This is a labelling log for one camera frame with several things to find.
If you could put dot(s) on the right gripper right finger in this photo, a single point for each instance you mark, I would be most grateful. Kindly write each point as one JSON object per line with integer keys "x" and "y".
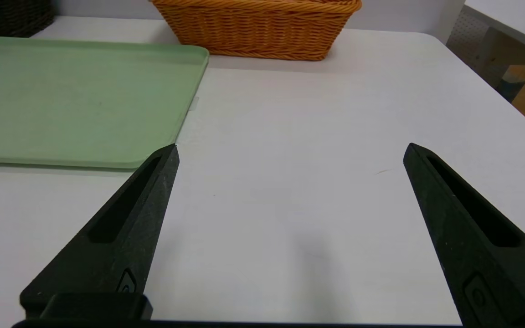
{"x": 476, "y": 241}

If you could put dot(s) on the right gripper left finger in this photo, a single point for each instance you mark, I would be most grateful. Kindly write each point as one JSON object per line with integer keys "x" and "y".
{"x": 116, "y": 246}

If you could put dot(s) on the dark brown wicker basket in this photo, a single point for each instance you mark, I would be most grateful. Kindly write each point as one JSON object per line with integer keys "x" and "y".
{"x": 12, "y": 18}

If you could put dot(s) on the orange wicker basket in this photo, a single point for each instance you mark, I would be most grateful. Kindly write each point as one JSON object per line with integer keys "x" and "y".
{"x": 258, "y": 32}

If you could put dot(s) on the light green plastic tray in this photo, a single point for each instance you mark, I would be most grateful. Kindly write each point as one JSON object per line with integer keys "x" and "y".
{"x": 71, "y": 100}

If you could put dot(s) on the white side table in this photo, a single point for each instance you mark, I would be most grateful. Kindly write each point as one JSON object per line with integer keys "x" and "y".
{"x": 517, "y": 20}

